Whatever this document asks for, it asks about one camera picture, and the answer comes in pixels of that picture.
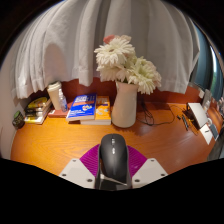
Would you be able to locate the yellow-covered book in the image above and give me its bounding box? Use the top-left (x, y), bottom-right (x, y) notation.
top-left (27, 96), bottom-right (51, 110)

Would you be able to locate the white paper sheet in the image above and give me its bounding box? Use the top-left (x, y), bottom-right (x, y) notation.
top-left (199, 123), bottom-right (214, 145)

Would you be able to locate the white lidded cup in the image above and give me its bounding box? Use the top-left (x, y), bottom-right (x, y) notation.
top-left (46, 80), bottom-right (63, 111)

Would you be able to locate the dark book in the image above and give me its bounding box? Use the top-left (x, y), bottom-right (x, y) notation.
top-left (23, 104), bottom-right (52, 118)

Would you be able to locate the black cable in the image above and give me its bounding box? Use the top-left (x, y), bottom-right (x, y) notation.
top-left (136, 99), bottom-right (188, 127)

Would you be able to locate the pale yellow thick book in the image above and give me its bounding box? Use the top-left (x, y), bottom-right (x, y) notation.
top-left (24, 108), bottom-right (53, 125)

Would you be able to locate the dark green mug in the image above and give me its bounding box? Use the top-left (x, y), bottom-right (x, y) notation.
top-left (12, 110), bottom-right (26, 130)

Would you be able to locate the flat red book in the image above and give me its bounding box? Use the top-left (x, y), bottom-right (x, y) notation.
top-left (47, 101), bottom-right (74, 119)

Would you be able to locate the white flower bouquet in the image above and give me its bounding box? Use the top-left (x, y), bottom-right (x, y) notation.
top-left (93, 34), bottom-right (163, 96)

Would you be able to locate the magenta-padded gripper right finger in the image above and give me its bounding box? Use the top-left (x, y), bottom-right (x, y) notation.
top-left (126, 145), bottom-right (169, 189)

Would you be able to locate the white ceramic vase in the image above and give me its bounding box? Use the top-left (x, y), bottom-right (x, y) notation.
top-left (111, 80), bottom-right (139, 129)

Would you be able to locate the orange book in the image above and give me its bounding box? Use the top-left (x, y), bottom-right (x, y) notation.
top-left (79, 95), bottom-right (112, 126)

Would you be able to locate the dark window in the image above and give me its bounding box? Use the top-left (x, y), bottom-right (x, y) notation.
top-left (191, 23), bottom-right (224, 98)

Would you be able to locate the dark grey computer mouse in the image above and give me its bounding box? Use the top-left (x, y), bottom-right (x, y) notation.
top-left (94, 133), bottom-right (133, 191)

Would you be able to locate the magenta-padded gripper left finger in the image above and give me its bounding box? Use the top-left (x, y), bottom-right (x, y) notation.
top-left (58, 143), bottom-right (101, 189)

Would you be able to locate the white pleated curtain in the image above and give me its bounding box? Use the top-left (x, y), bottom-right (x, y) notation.
top-left (9, 0), bottom-right (201, 100)

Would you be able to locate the dark pen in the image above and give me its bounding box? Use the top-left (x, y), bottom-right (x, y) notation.
top-left (181, 114), bottom-right (190, 132)

